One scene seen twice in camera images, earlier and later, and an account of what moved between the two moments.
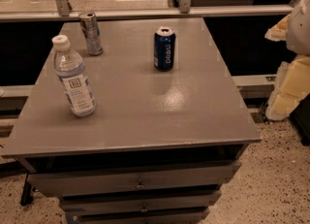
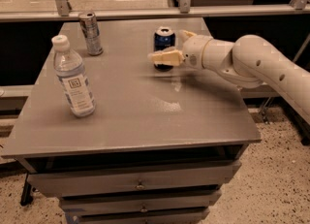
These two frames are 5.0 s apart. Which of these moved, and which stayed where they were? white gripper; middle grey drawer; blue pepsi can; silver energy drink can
Moved: white gripper
Stayed: blue pepsi can; middle grey drawer; silver energy drink can
